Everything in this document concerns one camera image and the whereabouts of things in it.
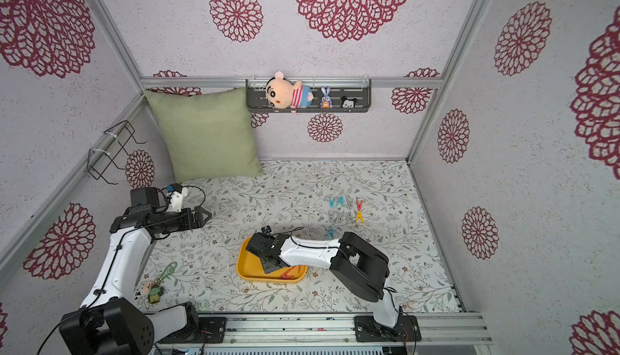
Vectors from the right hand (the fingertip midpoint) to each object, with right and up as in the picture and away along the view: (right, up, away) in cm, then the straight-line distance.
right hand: (269, 260), depth 87 cm
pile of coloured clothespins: (+6, -5, -3) cm, 8 cm away
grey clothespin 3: (+29, +14, +13) cm, 35 cm away
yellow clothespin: (+35, +14, +13) cm, 40 cm away
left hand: (-23, +16, -6) cm, 28 cm away
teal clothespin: (+23, +8, +8) cm, 26 cm away
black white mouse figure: (+29, +58, +5) cm, 66 cm away
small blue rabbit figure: (+21, +58, +3) cm, 62 cm away
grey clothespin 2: (+24, +14, +13) cm, 31 cm away
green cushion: (-26, +47, +10) cm, 55 cm away
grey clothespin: (+32, +20, +19) cm, 42 cm away
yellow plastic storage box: (-7, -3, +1) cm, 8 cm away
